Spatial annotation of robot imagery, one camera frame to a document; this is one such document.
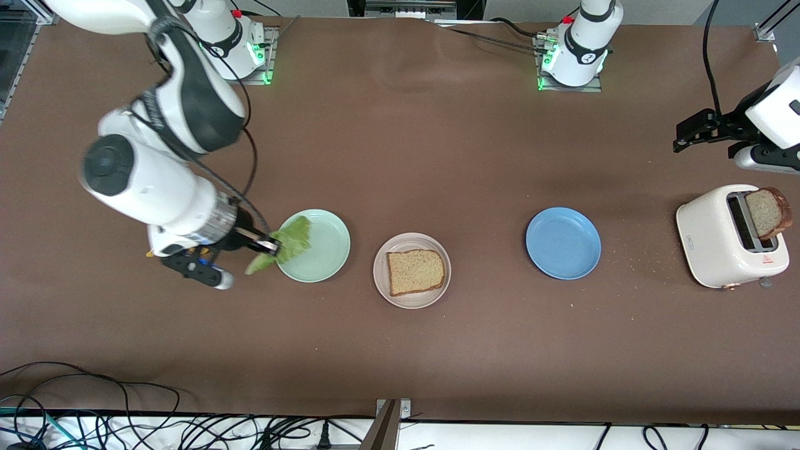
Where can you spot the green lettuce leaf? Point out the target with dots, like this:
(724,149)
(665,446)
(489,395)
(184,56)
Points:
(295,237)

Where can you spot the mint green plate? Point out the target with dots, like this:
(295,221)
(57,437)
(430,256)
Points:
(325,250)

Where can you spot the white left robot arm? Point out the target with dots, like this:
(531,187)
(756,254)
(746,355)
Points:
(584,37)

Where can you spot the brown bread slice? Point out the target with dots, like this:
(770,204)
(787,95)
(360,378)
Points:
(415,272)
(767,212)

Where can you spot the beige plate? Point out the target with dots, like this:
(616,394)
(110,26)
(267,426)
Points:
(412,301)

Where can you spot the aluminium profile bar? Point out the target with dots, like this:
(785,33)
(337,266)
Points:
(764,31)

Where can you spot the black power plug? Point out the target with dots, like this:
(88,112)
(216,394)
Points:
(324,437)

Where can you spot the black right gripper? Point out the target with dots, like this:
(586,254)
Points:
(243,238)

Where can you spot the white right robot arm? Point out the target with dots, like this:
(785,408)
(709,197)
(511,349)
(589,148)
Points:
(150,187)

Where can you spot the white toaster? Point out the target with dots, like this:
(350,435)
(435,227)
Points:
(709,240)

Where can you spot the brown table cover sheet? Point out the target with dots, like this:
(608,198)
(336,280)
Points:
(400,156)

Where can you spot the blue plate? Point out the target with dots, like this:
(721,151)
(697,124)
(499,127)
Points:
(563,243)

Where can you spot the grey metal table bracket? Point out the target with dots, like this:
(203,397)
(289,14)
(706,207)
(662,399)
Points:
(384,431)

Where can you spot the dark equipment rack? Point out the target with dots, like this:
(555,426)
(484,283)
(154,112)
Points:
(409,7)

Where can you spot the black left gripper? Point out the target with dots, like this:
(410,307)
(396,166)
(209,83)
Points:
(730,127)

